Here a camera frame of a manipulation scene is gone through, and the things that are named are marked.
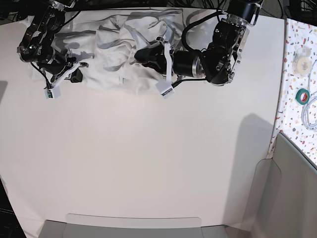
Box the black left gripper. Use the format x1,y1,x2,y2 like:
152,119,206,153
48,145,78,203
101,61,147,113
134,46,205,79

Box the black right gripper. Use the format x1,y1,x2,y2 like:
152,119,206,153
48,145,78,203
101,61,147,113
37,53,83,83

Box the white t-shirt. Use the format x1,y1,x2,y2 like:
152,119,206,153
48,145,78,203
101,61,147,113
53,8,184,95

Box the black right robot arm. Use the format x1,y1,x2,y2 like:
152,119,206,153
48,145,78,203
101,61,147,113
17,0,77,89

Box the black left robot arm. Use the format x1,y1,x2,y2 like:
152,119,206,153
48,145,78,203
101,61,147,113
134,0,263,88

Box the clear tape dispenser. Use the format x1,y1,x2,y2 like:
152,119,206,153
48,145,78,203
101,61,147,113
292,47,312,76

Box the terrazzo pattern side surface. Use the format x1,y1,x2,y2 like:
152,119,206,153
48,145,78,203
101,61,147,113
267,19,317,164

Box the green tape roll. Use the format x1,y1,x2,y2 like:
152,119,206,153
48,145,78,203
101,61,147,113
295,88,310,105

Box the grey chair right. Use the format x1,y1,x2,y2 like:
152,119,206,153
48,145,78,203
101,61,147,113
229,132,317,238

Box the white coiled cable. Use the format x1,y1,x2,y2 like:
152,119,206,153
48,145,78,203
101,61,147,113
301,59,317,130

